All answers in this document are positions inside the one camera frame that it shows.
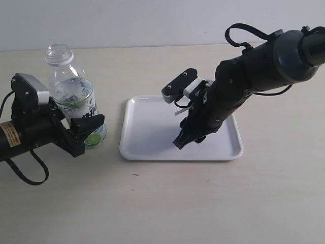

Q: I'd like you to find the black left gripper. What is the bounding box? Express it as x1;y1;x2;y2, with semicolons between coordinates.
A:
10;75;105;158

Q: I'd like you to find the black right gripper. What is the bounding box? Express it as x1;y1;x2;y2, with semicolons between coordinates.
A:
173;57;250;149

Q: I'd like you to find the clear plastic drink bottle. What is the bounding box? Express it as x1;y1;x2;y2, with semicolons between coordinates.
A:
45;43;108;150

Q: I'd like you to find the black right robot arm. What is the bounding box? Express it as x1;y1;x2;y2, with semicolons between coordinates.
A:
174;25;324;148

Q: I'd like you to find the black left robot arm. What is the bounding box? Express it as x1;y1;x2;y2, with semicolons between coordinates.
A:
1;73;105;161

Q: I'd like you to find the white rectangular plastic tray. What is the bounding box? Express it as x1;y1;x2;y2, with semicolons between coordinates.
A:
119;95;244;161

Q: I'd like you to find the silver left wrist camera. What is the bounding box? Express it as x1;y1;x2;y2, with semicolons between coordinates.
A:
17;73;50;106

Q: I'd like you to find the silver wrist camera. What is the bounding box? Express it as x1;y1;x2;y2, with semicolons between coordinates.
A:
161;68;208;104
17;73;50;106

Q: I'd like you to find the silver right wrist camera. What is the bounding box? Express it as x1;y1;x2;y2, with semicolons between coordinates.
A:
161;68;208;104

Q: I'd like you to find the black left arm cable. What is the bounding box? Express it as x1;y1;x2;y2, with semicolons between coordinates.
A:
0;90;50;186

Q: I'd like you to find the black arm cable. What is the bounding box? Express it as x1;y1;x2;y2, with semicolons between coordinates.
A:
225;23;272;49
0;90;50;186

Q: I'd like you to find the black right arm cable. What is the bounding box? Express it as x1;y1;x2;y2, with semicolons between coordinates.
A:
225;23;272;49

